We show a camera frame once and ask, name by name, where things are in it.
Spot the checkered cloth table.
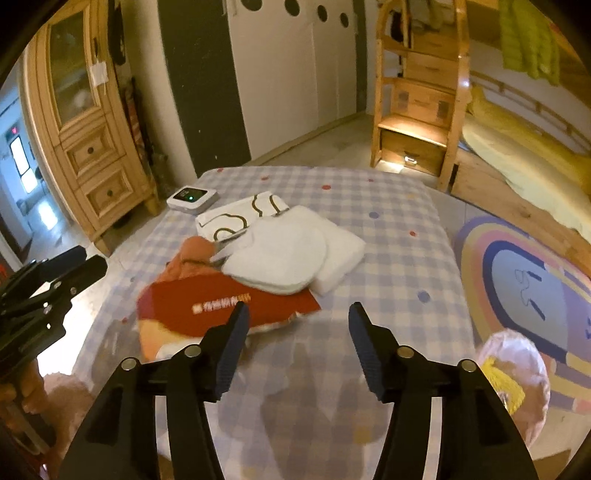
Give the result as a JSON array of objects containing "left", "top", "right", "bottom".
[{"left": 71, "top": 167, "right": 476, "bottom": 480}]

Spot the white device with green screen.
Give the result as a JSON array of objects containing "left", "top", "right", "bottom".
[{"left": 166, "top": 185, "right": 220, "bottom": 213}]

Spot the yellow bed blanket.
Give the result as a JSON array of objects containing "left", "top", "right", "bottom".
[{"left": 462, "top": 88, "right": 591, "bottom": 232}]

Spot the green puffer jacket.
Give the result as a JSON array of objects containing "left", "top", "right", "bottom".
[{"left": 499, "top": 0, "right": 561, "bottom": 86}]

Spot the wooden staircase with drawers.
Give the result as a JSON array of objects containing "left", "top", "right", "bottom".
[{"left": 369, "top": 0, "right": 472, "bottom": 192}]

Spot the white cloth with brown squiggle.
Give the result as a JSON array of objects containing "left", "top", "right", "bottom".
[{"left": 195, "top": 191, "right": 289, "bottom": 243}]

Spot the dark leaning bundle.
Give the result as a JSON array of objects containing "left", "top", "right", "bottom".
[{"left": 124, "top": 76, "right": 160, "bottom": 204}]

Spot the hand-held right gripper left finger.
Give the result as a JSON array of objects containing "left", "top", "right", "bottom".
[{"left": 58, "top": 301, "right": 251, "bottom": 480}]

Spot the wooden bunk bed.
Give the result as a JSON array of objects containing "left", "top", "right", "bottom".
[{"left": 450, "top": 0, "right": 591, "bottom": 287}]

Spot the orange packet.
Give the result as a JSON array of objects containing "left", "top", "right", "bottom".
[{"left": 136, "top": 236, "right": 301, "bottom": 363}]

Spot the black tall panel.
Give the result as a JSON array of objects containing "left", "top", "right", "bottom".
[{"left": 158, "top": 0, "right": 252, "bottom": 178}]

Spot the person's left hand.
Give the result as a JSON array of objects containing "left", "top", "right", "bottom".
[{"left": 0, "top": 362, "right": 49, "bottom": 418}]

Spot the wooden glass-door cabinet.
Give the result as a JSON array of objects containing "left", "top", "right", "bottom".
[{"left": 21, "top": 0, "right": 162, "bottom": 257}]

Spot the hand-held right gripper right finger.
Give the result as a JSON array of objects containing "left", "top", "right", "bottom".
[{"left": 348, "top": 301, "right": 541, "bottom": 480}]

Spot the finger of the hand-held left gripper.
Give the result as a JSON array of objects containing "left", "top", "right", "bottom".
[
  {"left": 28, "top": 255, "right": 108, "bottom": 305},
  {"left": 9, "top": 246, "right": 88, "bottom": 289}
]

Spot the white round pad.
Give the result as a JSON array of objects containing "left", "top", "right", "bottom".
[{"left": 222, "top": 217, "right": 328, "bottom": 296}]

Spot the rainbow oval rug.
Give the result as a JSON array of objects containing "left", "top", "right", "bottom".
[{"left": 452, "top": 215, "right": 591, "bottom": 414}]

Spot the black hanging item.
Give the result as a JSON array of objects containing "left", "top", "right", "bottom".
[{"left": 108, "top": 0, "right": 127, "bottom": 65}]

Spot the bin with pink bag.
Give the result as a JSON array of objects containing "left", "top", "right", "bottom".
[{"left": 475, "top": 329, "right": 552, "bottom": 462}]

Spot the red packet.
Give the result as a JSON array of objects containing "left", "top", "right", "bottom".
[{"left": 139, "top": 272, "right": 321, "bottom": 335}]

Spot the white wardrobe with round holes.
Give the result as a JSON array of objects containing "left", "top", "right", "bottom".
[{"left": 228, "top": 0, "right": 370, "bottom": 160}]

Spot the white square pad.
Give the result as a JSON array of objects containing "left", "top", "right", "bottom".
[{"left": 286, "top": 205, "right": 366, "bottom": 296}]

